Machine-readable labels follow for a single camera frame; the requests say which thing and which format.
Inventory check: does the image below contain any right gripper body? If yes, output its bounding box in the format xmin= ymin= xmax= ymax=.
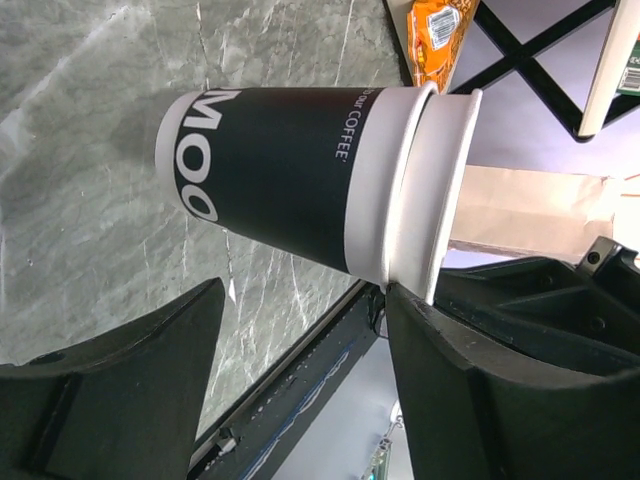
xmin=435 ymin=236 xmax=639 ymax=376

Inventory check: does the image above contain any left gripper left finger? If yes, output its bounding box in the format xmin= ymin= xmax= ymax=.
xmin=1 ymin=278 xmax=225 ymax=479

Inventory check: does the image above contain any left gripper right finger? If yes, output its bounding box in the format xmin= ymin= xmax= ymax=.
xmin=386 ymin=285 xmax=639 ymax=479

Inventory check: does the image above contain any black paper coffee cup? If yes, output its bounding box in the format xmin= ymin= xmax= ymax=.
xmin=154 ymin=86 xmax=436 ymax=286

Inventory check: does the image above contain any brown paper takeout bag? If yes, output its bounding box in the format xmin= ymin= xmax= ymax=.
xmin=449 ymin=166 xmax=639 ymax=263

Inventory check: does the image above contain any green yellow box right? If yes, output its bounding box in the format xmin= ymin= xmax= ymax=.
xmin=616 ymin=36 xmax=640 ymax=96

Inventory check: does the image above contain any cream two-tier shelf rack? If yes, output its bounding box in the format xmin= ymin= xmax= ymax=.
xmin=384 ymin=0 xmax=640 ymax=144

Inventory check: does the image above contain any orange snack packet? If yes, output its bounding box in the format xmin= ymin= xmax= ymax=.
xmin=406 ymin=0 xmax=480 ymax=93

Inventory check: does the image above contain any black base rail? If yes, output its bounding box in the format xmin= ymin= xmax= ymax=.
xmin=187 ymin=282 xmax=384 ymax=479

